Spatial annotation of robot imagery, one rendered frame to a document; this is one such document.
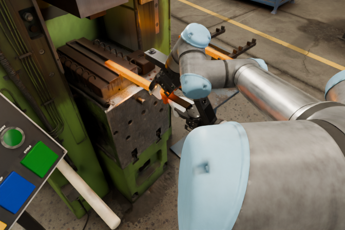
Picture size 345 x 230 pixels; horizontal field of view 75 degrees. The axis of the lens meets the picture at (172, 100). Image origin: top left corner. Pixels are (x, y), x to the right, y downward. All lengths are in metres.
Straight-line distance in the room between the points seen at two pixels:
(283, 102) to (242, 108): 1.95
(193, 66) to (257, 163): 0.40
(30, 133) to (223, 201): 0.64
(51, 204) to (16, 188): 1.16
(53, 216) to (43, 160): 1.11
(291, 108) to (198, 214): 0.23
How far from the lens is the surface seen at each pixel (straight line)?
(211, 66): 0.58
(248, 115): 2.28
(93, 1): 0.83
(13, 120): 0.75
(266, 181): 0.20
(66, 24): 1.36
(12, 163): 0.74
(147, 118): 1.18
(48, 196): 1.93
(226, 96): 1.31
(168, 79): 0.76
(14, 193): 0.73
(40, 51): 0.96
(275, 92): 0.42
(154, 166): 1.66
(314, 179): 0.22
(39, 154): 0.76
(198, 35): 0.61
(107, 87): 0.98
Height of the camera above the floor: 1.57
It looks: 43 degrees down
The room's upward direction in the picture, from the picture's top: straight up
